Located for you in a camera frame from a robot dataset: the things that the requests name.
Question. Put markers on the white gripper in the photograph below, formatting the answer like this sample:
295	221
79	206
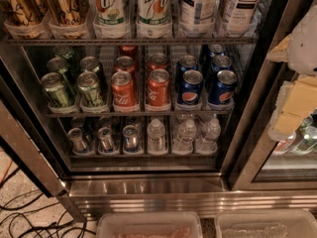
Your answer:
304	49

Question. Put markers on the coke can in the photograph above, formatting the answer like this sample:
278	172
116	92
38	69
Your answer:
130	51
125	63
157	61
158	84
123	89

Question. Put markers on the front right pepsi can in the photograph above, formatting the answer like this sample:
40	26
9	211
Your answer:
223	86

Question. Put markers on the pepsi can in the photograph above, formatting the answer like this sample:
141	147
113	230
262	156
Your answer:
190	88
218	63
184	64
223	86
208	52

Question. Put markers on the rear pepsi can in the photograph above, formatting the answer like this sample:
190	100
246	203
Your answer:
208	52

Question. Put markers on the glass fridge door right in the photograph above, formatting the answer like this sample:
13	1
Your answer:
251	146

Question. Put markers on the front left pepsi can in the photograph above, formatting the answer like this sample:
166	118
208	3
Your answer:
190	88

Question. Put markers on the right silver slim can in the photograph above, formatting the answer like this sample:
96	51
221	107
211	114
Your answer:
131	141

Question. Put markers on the silver slim can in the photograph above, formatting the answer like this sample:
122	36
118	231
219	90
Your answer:
80	145
106	142
131	141

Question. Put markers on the stainless steel fridge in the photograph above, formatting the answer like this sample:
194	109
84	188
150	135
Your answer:
98	183

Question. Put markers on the middle silver slim can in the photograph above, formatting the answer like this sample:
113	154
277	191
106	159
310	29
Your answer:
106	142

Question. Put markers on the green can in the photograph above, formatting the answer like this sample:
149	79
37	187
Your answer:
57	90
89	87
61	66
67	53
94	65

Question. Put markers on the front right green can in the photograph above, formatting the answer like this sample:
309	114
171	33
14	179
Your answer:
89	87

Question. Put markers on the left silver slim can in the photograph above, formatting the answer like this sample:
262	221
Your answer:
80	145

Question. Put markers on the rear green can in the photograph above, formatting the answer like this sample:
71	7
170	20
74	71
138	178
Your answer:
67	53

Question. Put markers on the right lacroix can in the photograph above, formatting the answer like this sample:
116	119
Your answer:
68	13

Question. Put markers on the lacroix can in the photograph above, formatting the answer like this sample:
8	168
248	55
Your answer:
68	13
23	12

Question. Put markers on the front left green can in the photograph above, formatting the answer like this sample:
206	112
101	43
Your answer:
57	90

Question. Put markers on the open fridge door left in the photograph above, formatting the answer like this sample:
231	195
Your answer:
19	145

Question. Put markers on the left lacroix can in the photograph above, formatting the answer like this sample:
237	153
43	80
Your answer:
23	12

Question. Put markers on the right tea bottle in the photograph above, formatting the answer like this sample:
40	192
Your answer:
237	12

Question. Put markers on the tea bottle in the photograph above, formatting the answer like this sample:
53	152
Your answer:
237	12
197	12

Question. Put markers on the right water bottle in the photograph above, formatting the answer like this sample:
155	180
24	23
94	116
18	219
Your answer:
206	141

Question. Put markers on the left tea bottle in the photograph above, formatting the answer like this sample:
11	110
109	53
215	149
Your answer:
197	12

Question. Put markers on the right clear plastic bin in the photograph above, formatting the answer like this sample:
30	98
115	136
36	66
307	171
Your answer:
288	223

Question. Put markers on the clear plastic bin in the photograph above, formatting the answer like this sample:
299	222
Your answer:
150	225
288	223

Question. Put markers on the left clear plastic bin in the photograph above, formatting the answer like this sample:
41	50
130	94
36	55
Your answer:
150	225

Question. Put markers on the middle wire shelf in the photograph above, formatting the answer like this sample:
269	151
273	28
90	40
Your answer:
139	113

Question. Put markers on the wire shelf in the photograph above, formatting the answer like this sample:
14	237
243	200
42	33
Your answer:
139	113
130	42

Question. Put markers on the top wire shelf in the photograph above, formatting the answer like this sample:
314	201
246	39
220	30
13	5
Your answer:
130	42

